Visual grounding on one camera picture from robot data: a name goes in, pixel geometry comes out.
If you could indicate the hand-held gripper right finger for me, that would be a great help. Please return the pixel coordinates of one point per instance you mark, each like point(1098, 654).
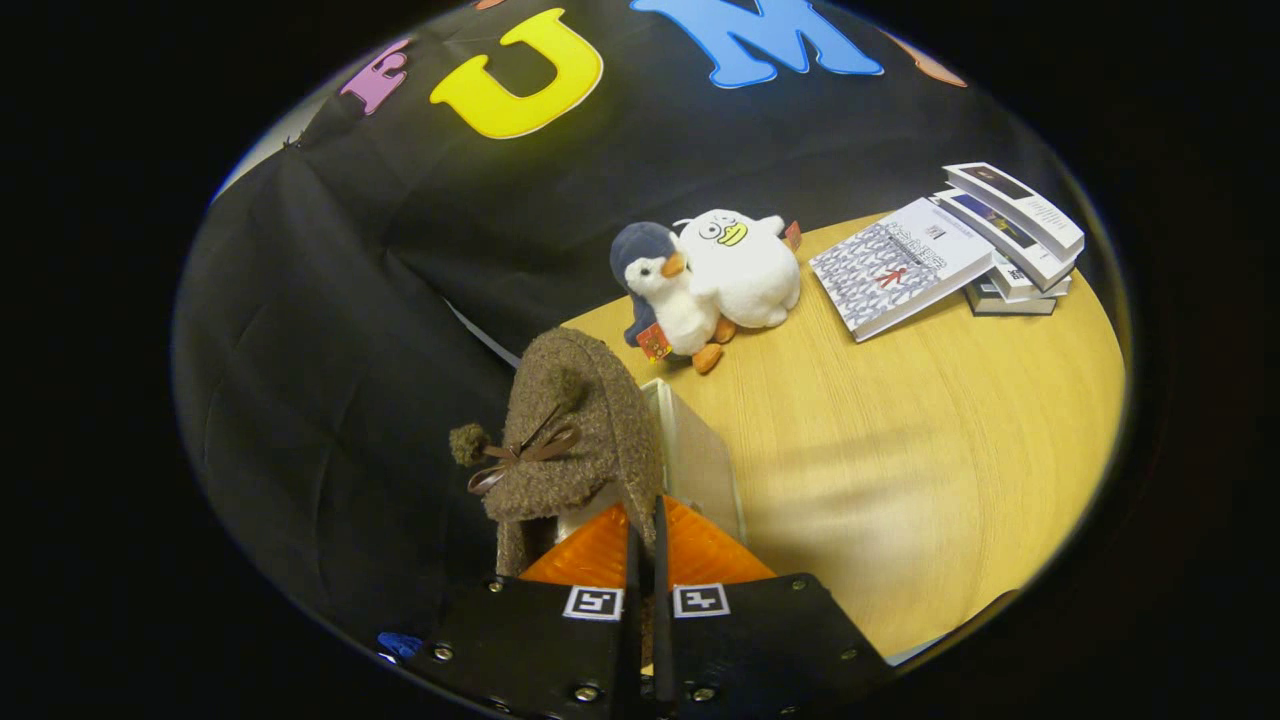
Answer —
point(663, 610)

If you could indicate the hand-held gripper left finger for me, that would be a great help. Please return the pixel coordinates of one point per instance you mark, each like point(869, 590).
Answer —
point(632, 610)

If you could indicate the beige fabric storage box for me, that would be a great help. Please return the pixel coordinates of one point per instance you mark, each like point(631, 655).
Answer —
point(700, 460)

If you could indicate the brown fuzzy shoe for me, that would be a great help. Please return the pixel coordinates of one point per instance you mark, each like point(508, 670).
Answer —
point(590, 400)

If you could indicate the penguin plush toy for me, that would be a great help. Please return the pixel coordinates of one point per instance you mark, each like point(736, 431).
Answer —
point(680, 305)

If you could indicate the white duck plush toy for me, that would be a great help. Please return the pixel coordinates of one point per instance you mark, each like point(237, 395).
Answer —
point(750, 275)

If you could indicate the patterned cover book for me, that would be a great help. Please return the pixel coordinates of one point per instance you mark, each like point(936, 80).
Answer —
point(890, 270)

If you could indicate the white paperback book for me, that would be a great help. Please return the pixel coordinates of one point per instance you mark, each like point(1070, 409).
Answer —
point(1030, 290)

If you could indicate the white book blue photo cover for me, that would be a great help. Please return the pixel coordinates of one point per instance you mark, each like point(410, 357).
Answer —
point(1010, 240)

